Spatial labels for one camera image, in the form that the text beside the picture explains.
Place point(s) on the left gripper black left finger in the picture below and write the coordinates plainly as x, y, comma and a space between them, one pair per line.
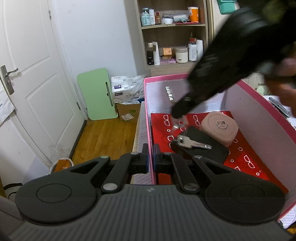
120, 171

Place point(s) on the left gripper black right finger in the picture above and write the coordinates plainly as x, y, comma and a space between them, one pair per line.
171, 169

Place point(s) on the silver key bunch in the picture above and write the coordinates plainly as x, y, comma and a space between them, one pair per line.
185, 142

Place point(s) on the black wallet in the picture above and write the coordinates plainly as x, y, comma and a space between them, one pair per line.
218, 153

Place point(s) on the pink cardboard box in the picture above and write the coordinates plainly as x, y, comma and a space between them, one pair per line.
270, 135

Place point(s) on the person right hand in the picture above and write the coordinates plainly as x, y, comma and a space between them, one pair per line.
279, 84

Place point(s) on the cardboard box on floor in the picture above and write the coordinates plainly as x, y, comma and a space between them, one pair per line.
128, 113

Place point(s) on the pink round case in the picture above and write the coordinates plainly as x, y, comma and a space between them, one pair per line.
220, 127

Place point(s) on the trash bin with bag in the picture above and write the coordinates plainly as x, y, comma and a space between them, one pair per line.
61, 164

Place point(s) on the white plastic package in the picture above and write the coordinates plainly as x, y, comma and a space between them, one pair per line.
127, 88

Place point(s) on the orange cup on shelf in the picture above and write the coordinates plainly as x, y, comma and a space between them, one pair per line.
193, 14

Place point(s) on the red glasses-pattern cloth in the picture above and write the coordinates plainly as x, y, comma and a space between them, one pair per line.
241, 156

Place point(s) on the white jar on shelf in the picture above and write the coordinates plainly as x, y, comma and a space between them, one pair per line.
181, 55

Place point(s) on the green folding table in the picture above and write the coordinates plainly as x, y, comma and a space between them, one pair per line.
96, 89

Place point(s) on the wooden shelf cabinet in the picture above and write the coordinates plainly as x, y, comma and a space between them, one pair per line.
172, 35

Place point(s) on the white door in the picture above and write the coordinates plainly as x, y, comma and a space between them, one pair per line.
46, 120

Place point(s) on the white tube bottle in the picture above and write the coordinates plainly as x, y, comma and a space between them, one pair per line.
156, 53

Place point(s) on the black bottle on shelf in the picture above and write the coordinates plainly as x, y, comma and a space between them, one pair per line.
150, 54

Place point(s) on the metal door handle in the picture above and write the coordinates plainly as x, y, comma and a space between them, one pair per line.
7, 81

